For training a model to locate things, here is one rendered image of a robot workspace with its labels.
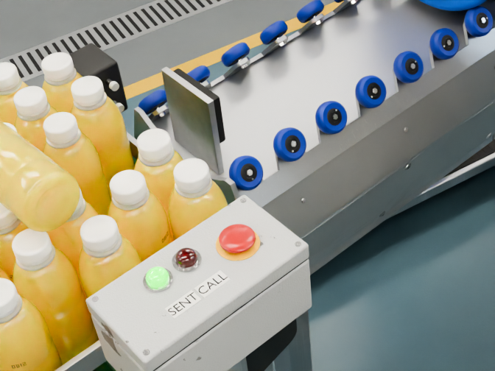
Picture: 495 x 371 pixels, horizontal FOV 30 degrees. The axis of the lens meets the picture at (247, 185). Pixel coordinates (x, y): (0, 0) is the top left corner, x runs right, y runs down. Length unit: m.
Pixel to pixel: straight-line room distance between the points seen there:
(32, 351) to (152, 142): 0.27
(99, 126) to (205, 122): 0.14
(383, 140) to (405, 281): 1.00
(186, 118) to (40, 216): 0.33
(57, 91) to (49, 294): 0.32
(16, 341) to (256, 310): 0.24
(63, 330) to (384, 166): 0.54
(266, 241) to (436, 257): 1.46
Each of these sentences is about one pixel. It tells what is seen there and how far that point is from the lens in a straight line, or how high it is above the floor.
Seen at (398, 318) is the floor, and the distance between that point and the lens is 2.22.
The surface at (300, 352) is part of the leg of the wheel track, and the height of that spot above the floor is 0.49.
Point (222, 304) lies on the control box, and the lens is 0.87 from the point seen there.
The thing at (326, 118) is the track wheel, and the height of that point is 0.97.
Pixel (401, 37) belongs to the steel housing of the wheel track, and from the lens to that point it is 1.45.
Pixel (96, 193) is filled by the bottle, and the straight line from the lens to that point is 1.15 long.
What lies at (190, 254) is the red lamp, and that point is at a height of 1.11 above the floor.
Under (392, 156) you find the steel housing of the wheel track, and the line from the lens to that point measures 1.35.
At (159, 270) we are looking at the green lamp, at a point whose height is 1.11.
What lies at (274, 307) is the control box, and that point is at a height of 1.04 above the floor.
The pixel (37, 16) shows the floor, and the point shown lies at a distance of 3.35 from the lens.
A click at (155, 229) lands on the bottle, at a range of 1.03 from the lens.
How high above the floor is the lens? 1.78
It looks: 45 degrees down
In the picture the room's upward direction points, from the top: 7 degrees counter-clockwise
